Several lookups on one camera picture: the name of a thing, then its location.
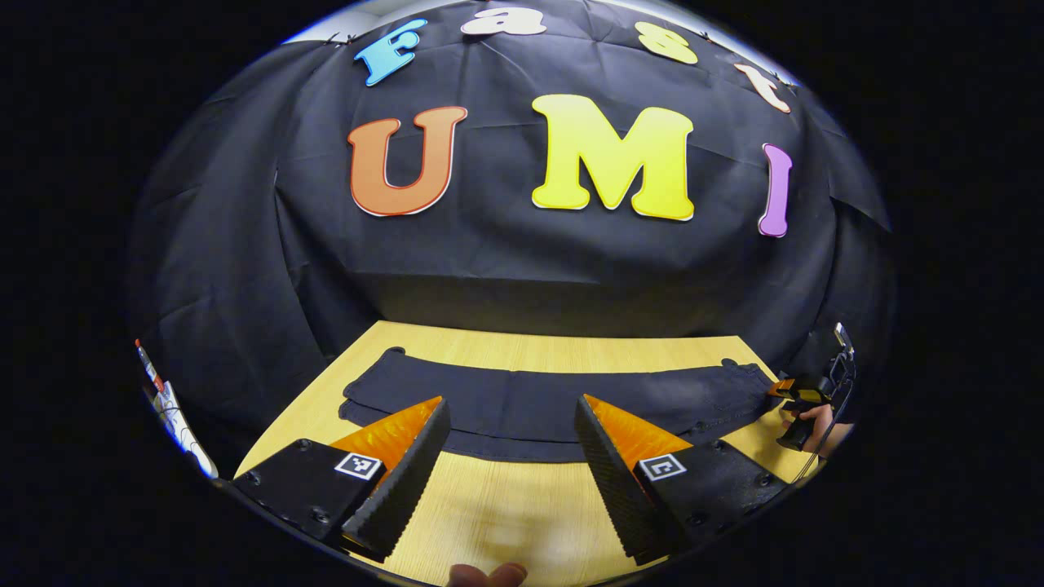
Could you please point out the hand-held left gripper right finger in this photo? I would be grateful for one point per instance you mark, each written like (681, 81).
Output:
(608, 481)

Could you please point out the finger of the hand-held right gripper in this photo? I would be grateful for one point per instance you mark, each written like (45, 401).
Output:
(791, 390)

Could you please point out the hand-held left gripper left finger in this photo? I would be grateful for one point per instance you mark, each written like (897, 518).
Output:
(404, 489)

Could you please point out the dark grey jeans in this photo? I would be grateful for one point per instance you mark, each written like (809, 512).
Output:
(522, 408)

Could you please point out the white red printed object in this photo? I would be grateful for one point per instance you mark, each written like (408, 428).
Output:
(183, 432)

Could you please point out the black backdrop cloth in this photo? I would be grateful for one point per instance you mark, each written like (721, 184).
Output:
(489, 261)

